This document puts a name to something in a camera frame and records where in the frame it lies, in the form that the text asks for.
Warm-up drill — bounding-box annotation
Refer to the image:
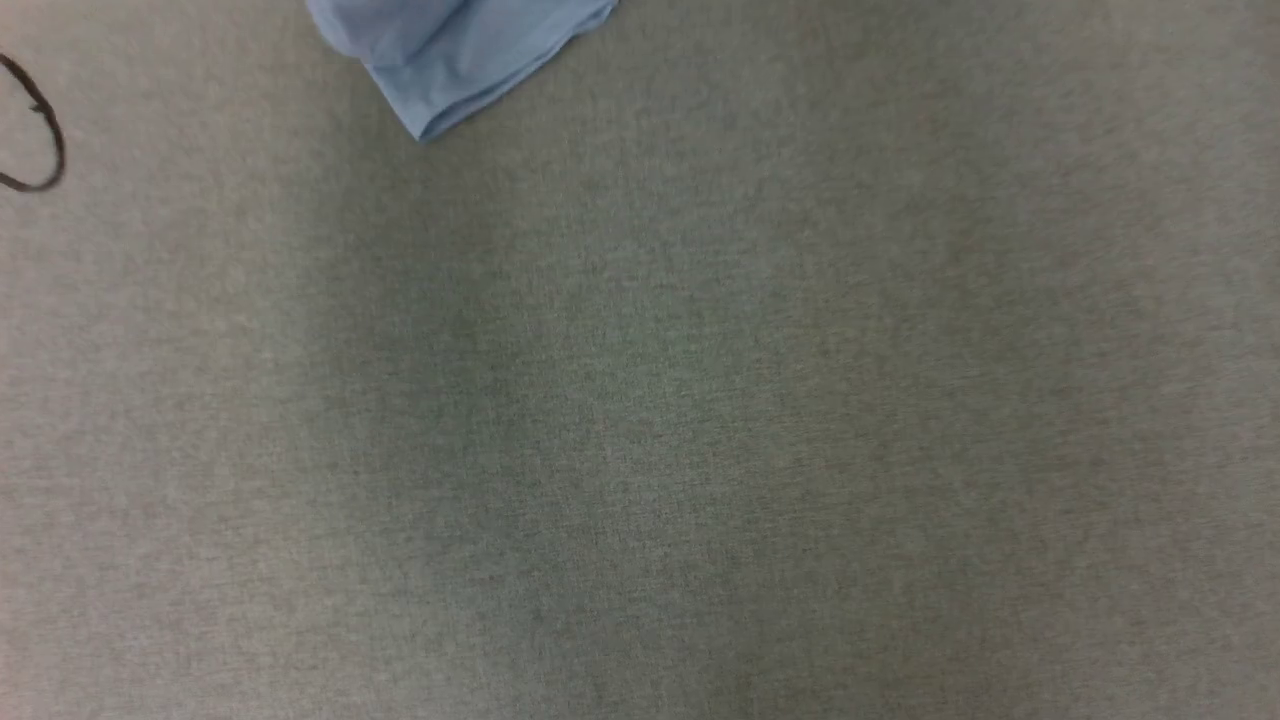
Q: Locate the light blue cloth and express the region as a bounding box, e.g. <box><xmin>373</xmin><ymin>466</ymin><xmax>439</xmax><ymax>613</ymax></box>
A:
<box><xmin>304</xmin><ymin>0</ymin><xmax>622</xmax><ymax>143</ymax></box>

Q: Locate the beige fabric sofa cushion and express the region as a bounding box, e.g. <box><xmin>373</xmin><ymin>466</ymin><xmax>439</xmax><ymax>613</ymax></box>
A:
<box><xmin>0</xmin><ymin>0</ymin><xmax>1280</xmax><ymax>720</ymax></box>

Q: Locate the thin black cable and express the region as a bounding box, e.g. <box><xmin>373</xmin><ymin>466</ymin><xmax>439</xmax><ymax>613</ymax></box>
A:
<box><xmin>0</xmin><ymin>52</ymin><xmax>68</xmax><ymax>193</ymax></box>

